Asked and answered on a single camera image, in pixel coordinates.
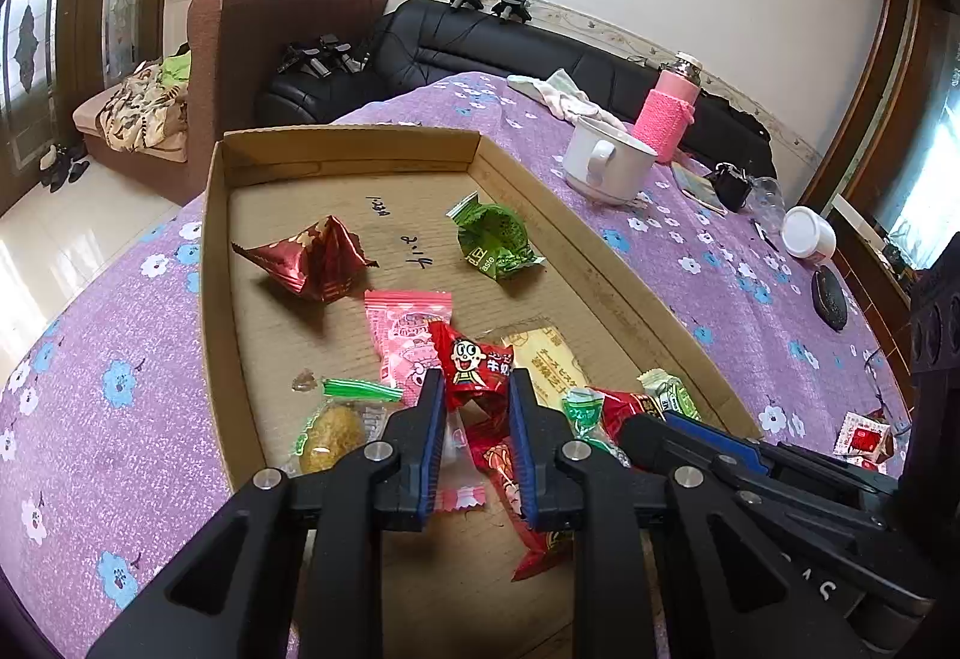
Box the patterned beige blanket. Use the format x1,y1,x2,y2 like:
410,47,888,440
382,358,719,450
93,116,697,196
96,55,192,152

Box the wooden glass-panel door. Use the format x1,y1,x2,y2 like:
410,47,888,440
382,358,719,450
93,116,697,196
0,0,185,218

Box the crumpled dark red packet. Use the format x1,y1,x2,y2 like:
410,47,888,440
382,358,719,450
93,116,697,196
231,214,380,306

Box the folded cloth pouch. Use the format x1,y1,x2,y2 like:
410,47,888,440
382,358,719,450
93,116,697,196
671,160,728,214

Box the pink knit-sleeved thermos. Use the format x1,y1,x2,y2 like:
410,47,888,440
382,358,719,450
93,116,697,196
632,52,702,164

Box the clear pastry packet green band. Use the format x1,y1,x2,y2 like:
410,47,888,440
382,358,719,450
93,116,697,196
292,378,406,476

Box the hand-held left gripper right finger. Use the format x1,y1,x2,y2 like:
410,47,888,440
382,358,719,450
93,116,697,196
508,368,863,659

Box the small black pouch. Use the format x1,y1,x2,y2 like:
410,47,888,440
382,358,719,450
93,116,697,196
709,163,753,212

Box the long pink snack packet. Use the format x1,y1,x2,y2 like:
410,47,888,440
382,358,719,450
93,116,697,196
365,290,482,514

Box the clear plastic cup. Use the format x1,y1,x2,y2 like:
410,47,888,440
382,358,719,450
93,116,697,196
750,175,787,218

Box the white red snack packet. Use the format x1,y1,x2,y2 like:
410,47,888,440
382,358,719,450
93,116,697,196
834,408,893,461

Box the white cloth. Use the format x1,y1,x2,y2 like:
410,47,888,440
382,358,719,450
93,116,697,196
507,68,623,128

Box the red cartoon-face candy packet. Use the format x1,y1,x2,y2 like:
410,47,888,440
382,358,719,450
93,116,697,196
427,320,515,420

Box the white mug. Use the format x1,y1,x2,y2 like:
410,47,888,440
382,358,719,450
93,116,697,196
562,115,659,206

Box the crumpled green packet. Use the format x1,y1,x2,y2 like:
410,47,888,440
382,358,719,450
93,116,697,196
446,190,546,281

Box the red orange figure packet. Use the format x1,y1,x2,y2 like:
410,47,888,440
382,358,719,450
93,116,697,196
465,423,575,583

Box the purple floral tablecloth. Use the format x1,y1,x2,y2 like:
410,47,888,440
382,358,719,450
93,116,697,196
0,70,920,659

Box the black glasses case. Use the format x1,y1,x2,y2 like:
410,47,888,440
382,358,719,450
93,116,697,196
811,267,850,332

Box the yellow biscuit packet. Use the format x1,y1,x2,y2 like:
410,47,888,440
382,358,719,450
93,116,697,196
480,325,590,405

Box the brown armchair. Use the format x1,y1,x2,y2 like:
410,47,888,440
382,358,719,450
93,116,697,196
73,0,391,206

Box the black leather sofa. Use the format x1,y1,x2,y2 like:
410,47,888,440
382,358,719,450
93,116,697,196
255,0,777,180

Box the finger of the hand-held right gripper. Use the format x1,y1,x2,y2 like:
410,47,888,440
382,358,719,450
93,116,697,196
664,410,897,491
619,413,893,547

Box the white plastic jar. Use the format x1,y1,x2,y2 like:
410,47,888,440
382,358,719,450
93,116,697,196
780,206,837,266

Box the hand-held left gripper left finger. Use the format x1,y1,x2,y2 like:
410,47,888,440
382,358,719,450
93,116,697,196
86,368,447,659

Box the small green snack packet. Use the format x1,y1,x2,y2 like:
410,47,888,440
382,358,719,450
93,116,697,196
562,385,631,465

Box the green white striped packet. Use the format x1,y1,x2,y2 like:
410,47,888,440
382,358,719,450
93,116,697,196
637,368,704,422

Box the cardboard box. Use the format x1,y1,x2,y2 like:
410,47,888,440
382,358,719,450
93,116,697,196
199,129,762,659

